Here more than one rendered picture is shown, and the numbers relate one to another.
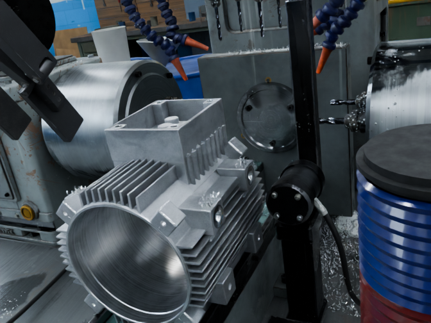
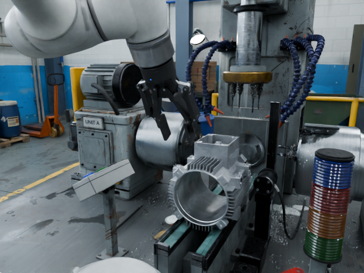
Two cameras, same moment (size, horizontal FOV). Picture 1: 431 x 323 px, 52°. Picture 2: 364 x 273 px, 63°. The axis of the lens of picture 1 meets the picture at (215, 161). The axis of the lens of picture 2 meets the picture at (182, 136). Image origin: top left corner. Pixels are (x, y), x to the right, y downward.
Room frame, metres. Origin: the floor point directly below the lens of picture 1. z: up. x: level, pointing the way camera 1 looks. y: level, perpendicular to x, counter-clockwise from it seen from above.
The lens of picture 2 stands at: (-0.31, 0.19, 1.36)
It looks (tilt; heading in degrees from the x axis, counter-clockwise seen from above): 14 degrees down; 358
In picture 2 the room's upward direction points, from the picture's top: straight up
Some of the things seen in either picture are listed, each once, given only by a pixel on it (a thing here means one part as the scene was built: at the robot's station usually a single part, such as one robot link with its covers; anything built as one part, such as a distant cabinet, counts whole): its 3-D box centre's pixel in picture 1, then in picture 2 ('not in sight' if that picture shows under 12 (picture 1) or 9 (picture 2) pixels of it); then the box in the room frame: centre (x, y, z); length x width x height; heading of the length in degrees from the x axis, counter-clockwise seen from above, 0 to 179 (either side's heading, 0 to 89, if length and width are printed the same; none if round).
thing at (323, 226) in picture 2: not in sight; (326, 218); (0.15, -0.08, 1.10); 0.06 x 0.06 x 0.04
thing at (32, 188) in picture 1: (29, 142); (117, 145); (1.05, 0.44, 0.99); 0.35 x 0.31 x 0.37; 61
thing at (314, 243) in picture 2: not in sight; (323, 241); (0.15, -0.08, 1.05); 0.06 x 0.06 x 0.04
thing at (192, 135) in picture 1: (171, 140); (217, 150); (0.53, 0.05, 1.11); 0.12 x 0.11 x 0.07; 153
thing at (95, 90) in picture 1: (100, 122); (160, 140); (0.93, 0.23, 1.04); 0.37 x 0.25 x 0.25; 61
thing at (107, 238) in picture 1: (169, 220); (212, 184); (0.49, 0.07, 1.01); 0.20 x 0.19 x 0.19; 153
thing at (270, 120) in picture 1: (270, 119); (246, 150); (0.84, -0.12, 1.01); 0.15 x 0.02 x 0.15; 61
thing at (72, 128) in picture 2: not in sight; (77, 130); (1.03, 0.62, 1.07); 0.08 x 0.07 x 0.20; 151
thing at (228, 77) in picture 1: (282, 128); (249, 156); (0.90, -0.15, 0.97); 0.30 x 0.11 x 0.34; 61
